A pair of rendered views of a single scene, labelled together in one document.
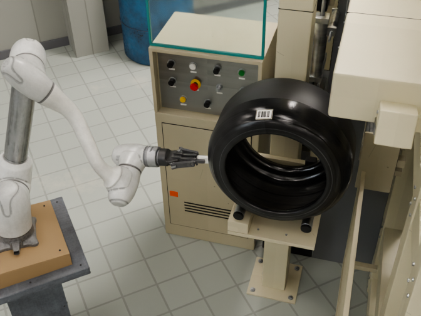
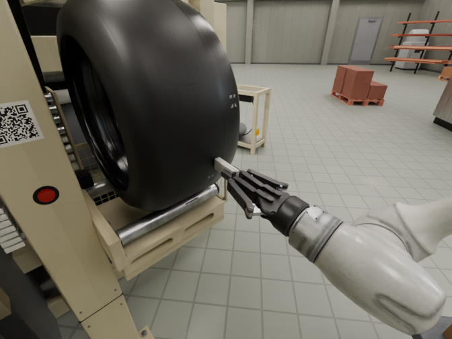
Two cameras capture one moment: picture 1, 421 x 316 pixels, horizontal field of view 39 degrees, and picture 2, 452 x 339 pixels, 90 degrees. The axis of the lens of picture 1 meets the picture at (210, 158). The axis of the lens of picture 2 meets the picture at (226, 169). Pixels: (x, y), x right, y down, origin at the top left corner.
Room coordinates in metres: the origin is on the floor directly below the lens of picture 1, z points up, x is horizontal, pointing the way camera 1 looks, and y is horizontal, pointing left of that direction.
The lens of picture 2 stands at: (2.25, 0.25, 1.36)
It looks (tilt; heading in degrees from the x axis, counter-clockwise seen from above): 30 degrees down; 210
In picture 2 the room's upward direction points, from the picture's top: straight up
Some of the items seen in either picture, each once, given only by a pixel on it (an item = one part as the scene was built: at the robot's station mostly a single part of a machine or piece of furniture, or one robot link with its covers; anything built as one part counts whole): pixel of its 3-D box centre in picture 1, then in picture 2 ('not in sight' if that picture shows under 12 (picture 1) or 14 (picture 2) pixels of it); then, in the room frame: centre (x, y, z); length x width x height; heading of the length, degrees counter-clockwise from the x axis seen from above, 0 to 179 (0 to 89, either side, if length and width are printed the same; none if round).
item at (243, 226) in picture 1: (247, 199); (173, 226); (1.87, -0.16, 0.84); 0.36 x 0.09 x 0.06; 163
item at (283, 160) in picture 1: (286, 167); (93, 215); (2.00, -0.34, 0.90); 0.40 x 0.03 x 0.10; 73
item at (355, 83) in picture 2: not in sight; (358, 84); (-4.29, 0.12, 0.36); 1.19 x 0.85 x 0.72; 23
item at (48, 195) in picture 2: not in sight; (46, 194); (2.10, -0.29, 1.06); 0.03 x 0.02 x 0.03; 163
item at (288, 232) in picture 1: (278, 210); (154, 214); (1.83, -0.29, 0.80); 0.37 x 0.36 x 0.02; 73
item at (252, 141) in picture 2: not in sight; (242, 118); (-0.46, -1.06, 0.40); 0.60 x 0.35 x 0.80; 84
